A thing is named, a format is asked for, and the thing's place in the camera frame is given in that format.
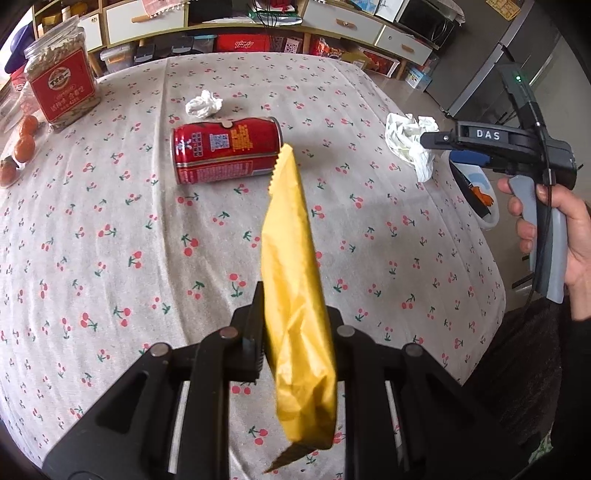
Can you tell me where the grey refrigerator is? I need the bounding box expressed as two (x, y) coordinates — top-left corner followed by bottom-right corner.
(427, 0), (573, 139)

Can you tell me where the person's right hand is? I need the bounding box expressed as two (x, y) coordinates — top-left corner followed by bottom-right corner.
(498, 178), (591, 321)

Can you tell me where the person's dark clothing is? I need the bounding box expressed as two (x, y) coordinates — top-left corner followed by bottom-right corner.
(462, 298), (591, 480)

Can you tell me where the white plastic basin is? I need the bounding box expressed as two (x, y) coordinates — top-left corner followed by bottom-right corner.
(443, 150), (500, 232)

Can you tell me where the cherry print tablecloth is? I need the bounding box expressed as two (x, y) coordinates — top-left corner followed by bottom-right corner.
(0, 51), (506, 480)

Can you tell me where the white paper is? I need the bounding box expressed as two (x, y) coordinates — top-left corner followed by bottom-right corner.
(385, 112), (440, 183)

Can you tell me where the blue and white box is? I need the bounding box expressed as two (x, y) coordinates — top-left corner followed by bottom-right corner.
(406, 65), (432, 90)

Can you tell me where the red gift box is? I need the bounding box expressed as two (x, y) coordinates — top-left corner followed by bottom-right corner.
(360, 46), (400, 77)

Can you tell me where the red drink can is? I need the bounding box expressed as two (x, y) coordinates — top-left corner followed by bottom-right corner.
(172, 116), (283, 185)

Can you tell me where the pink cloth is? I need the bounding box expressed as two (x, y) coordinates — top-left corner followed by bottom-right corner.
(139, 0), (188, 17)

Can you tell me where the wooden cabinet with white drawers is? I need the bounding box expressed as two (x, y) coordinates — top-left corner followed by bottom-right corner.
(32, 0), (439, 65)

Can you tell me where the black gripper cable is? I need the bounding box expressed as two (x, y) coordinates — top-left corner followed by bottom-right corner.
(524, 104), (555, 319)

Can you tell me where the clear plastic storage bin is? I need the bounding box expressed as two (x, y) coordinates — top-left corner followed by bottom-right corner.
(100, 46), (137, 75)

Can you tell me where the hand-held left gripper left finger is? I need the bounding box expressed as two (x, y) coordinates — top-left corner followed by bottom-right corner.
(41, 280), (266, 480)

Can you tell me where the clear jar with red label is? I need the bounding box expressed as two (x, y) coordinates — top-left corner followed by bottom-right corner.
(23, 15), (100, 134)

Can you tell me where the clear glass container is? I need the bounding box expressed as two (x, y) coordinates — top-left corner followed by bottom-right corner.
(0, 85), (24, 134)

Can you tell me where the small crumpled white tissue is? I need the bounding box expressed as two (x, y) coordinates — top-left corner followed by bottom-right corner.
(185, 90), (223, 120)

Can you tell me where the yellow snack wrapper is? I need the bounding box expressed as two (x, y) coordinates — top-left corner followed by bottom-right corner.
(260, 143), (338, 474)

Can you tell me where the flat red box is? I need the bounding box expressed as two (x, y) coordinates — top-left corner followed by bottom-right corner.
(217, 34), (271, 52)

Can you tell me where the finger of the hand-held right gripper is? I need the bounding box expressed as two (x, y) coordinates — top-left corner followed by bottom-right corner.
(420, 130), (462, 151)

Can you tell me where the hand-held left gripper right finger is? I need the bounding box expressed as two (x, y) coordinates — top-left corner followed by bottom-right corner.
(323, 305), (529, 480)

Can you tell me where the colourful printed cardboard box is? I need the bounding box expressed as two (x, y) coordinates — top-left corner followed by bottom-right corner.
(309, 37), (365, 63)

